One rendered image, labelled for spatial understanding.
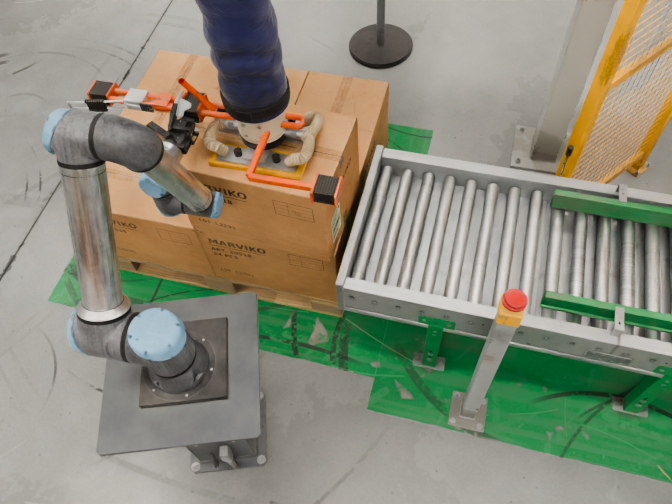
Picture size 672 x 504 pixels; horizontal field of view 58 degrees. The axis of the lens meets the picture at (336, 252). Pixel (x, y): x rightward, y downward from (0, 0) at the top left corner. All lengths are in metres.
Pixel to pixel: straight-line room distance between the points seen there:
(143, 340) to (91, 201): 0.41
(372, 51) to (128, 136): 2.59
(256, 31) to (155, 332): 0.88
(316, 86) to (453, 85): 1.08
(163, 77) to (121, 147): 1.68
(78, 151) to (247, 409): 0.90
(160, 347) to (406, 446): 1.26
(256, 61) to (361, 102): 1.13
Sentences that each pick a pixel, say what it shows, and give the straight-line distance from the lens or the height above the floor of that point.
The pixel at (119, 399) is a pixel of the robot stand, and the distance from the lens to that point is 2.08.
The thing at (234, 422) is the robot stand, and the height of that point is 0.75.
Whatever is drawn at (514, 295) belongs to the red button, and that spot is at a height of 1.04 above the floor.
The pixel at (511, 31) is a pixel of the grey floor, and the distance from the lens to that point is 4.21.
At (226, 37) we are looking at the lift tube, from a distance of 1.80.
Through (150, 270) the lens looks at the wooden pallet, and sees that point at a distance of 3.15.
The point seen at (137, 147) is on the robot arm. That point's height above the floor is 1.49.
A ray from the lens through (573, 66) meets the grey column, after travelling 3.02.
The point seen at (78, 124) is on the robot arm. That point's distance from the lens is 1.60.
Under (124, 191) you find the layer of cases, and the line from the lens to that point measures 2.78.
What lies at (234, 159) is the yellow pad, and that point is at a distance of 2.17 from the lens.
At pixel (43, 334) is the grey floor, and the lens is 3.23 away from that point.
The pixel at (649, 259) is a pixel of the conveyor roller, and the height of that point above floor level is 0.54.
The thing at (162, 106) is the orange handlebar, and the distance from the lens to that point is 2.25.
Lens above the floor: 2.57
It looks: 58 degrees down
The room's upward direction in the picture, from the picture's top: 6 degrees counter-clockwise
